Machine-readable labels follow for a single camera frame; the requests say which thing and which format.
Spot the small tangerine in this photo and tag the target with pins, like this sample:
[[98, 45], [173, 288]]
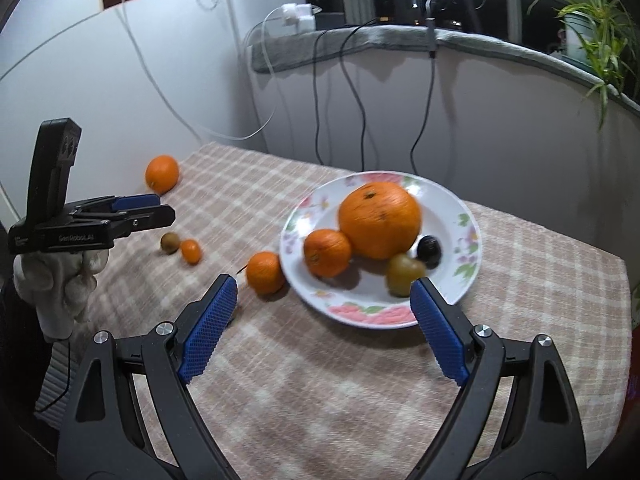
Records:
[[191, 251]]

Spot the greenish brown kiwi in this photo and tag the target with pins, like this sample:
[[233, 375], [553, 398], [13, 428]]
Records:
[[402, 275]]

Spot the potted spider plant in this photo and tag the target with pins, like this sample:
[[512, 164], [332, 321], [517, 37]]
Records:
[[595, 20]]

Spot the grey sill cloth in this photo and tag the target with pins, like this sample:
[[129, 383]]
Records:
[[480, 42]]

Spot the round brown kiwi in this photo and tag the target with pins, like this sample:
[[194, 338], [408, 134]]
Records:
[[170, 242]]

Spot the white power adapters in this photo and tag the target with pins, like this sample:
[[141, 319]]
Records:
[[297, 15]]

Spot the large round orange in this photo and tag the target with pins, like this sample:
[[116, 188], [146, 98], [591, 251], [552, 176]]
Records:
[[380, 220]]

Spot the oval smooth orange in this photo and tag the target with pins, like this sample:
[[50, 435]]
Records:
[[162, 174]]

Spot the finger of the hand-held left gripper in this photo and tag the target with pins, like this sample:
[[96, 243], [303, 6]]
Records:
[[135, 201], [150, 217]]

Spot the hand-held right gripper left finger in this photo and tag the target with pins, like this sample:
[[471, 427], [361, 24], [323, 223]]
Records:
[[210, 330]]

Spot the person's left forearm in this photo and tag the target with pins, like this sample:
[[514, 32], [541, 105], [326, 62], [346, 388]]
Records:
[[55, 370]]

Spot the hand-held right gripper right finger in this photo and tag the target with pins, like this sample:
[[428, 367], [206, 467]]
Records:
[[440, 332]]

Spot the black power adapter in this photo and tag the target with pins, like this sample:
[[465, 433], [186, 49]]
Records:
[[330, 20]]

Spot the floral white plate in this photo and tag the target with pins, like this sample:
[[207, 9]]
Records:
[[310, 220]]

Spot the checked beige tablecloth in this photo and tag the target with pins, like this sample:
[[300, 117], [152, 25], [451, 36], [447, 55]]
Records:
[[325, 390]]

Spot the white cabinet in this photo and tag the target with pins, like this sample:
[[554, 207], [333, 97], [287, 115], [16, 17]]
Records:
[[75, 75]]

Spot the person's left hand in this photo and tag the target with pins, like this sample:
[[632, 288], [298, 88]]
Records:
[[60, 285]]

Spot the dark plum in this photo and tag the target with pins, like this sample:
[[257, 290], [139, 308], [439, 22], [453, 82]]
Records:
[[429, 250]]

